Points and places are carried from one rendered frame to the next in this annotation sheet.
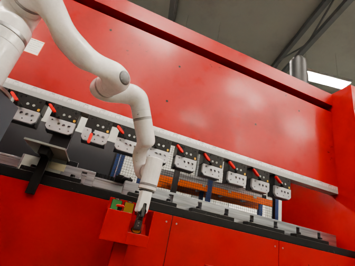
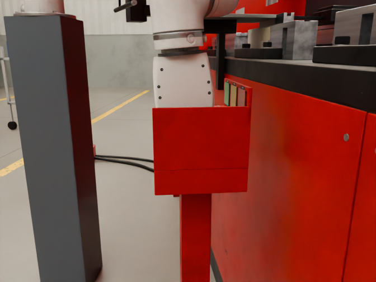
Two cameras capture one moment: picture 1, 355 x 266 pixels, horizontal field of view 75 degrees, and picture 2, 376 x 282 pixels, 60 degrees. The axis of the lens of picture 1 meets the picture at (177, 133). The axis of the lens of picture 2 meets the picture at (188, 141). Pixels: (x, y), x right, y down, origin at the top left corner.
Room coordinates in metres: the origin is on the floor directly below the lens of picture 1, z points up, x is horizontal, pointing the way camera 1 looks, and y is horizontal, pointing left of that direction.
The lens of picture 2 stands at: (1.21, -0.47, 0.90)
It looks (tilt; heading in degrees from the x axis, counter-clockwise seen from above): 15 degrees down; 98
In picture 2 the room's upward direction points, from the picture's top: straight up
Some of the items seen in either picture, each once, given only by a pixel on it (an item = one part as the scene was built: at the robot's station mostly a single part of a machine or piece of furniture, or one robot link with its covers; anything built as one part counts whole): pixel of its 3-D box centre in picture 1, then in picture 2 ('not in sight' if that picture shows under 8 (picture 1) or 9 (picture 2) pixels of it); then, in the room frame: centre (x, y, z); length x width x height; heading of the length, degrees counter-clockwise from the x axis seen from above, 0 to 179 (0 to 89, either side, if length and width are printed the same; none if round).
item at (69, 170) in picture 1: (58, 172); (275, 42); (1.33, 0.61, 0.92); 0.39 x 0.06 x 0.10; 105
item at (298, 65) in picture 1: (301, 78); not in sight; (1.97, -1.20, 2.53); 0.32 x 0.24 x 0.47; 105
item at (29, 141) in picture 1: (49, 150); (225, 18); (1.17, 0.62, 1.00); 0.26 x 0.18 x 0.01; 15
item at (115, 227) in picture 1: (127, 220); (195, 129); (1.14, 0.14, 0.75); 0.20 x 0.16 x 0.18; 103
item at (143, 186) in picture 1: (147, 187); (180, 42); (1.12, 0.08, 0.91); 0.09 x 0.08 x 0.03; 13
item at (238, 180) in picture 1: (234, 173); not in sight; (1.62, -0.47, 1.22); 0.15 x 0.09 x 0.17; 105
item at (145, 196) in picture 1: (143, 200); (182, 80); (1.12, 0.09, 0.85); 0.10 x 0.07 x 0.11; 13
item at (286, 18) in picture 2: (59, 161); (275, 21); (1.33, 0.62, 0.98); 0.20 x 0.03 x 0.03; 105
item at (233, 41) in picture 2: not in sight; (227, 45); (1.17, 1.19, 0.92); 0.50 x 0.06 x 0.10; 105
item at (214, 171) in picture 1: (210, 166); not in sight; (1.57, -0.28, 1.22); 0.15 x 0.09 x 0.17; 105
